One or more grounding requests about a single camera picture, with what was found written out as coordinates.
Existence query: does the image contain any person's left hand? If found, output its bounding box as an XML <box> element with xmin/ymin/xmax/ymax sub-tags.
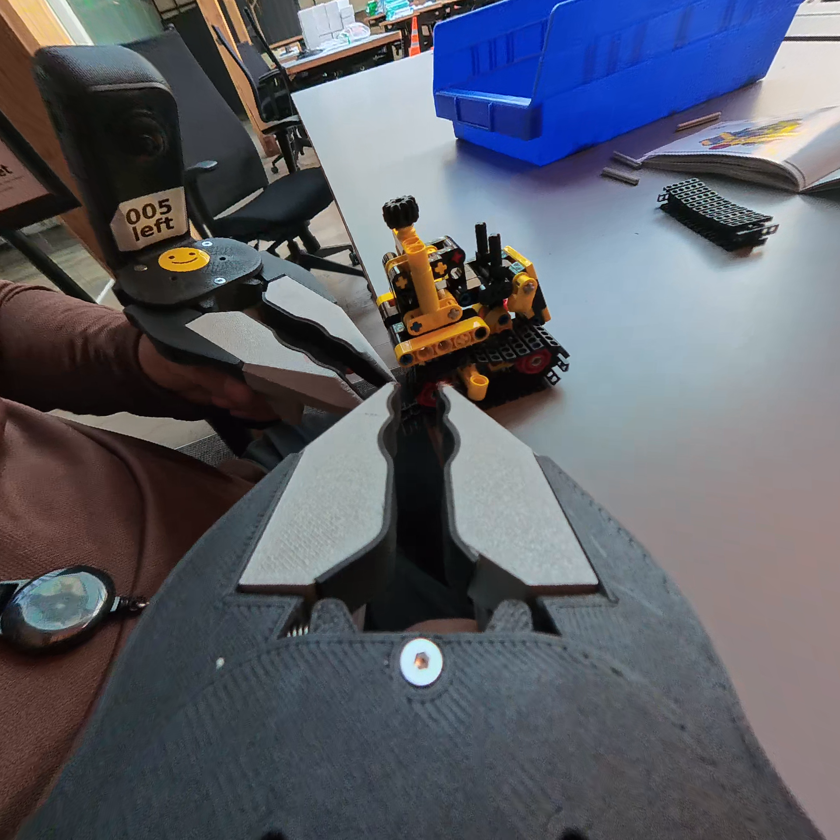
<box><xmin>134</xmin><ymin>331</ymin><xmax>290</xmax><ymax>427</ymax></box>

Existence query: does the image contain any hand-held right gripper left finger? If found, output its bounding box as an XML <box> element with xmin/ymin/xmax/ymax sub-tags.
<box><xmin>238</xmin><ymin>382</ymin><xmax>404</xmax><ymax>631</ymax></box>

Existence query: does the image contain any yellow lego vehicle model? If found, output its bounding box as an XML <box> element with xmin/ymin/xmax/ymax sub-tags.
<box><xmin>375</xmin><ymin>196</ymin><xmax>571</xmax><ymax>411</ymax></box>

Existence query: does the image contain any lego instruction booklet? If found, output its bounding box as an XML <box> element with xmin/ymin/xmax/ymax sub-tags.
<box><xmin>640</xmin><ymin>105</ymin><xmax>840</xmax><ymax>194</ymax></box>

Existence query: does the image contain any stack of white boxes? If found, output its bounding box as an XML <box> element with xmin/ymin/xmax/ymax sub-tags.
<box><xmin>298</xmin><ymin>0</ymin><xmax>358</xmax><ymax>34</ymax></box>

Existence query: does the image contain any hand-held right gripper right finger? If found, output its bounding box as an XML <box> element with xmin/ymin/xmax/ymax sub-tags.
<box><xmin>436</xmin><ymin>384</ymin><xmax>601</xmax><ymax>621</ymax></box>

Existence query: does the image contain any black lego track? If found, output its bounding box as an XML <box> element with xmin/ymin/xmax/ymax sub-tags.
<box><xmin>656</xmin><ymin>178</ymin><xmax>780</xmax><ymax>252</ymax></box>

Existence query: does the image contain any blue storage bin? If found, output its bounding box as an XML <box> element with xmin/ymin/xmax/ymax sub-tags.
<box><xmin>433</xmin><ymin>0</ymin><xmax>805</xmax><ymax>166</ymax></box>

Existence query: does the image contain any brown sign board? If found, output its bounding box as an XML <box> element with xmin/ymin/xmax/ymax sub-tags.
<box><xmin>0</xmin><ymin>112</ymin><xmax>83</xmax><ymax>231</ymax></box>

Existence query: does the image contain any wooden table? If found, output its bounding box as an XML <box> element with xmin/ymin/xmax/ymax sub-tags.
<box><xmin>269</xmin><ymin>26</ymin><xmax>404</xmax><ymax>76</ymax></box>

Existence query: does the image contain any person's left forearm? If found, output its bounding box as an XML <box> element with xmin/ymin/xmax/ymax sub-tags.
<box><xmin>0</xmin><ymin>281</ymin><xmax>198</xmax><ymax>421</ymax></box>

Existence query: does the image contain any person's brown sweater torso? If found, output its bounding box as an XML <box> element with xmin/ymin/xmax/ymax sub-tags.
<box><xmin>0</xmin><ymin>397</ymin><xmax>270</xmax><ymax>834</ymax></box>

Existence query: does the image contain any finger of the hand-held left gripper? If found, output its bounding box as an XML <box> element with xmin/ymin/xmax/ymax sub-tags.
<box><xmin>185</xmin><ymin>307</ymin><xmax>363</xmax><ymax>426</ymax></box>
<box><xmin>261</xmin><ymin>274</ymin><xmax>398</xmax><ymax>388</ymax></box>

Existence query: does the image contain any black office chair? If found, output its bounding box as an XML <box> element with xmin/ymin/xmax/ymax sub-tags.
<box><xmin>213</xmin><ymin>10</ymin><xmax>312</xmax><ymax>175</ymax></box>
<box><xmin>125</xmin><ymin>26</ymin><xmax>368</xmax><ymax>277</ymax></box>

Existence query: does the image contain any black badge reel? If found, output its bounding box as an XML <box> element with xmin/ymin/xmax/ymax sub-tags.
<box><xmin>0</xmin><ymin>566</ymin><xmax>151</xmax><ymax>654</ymax></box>

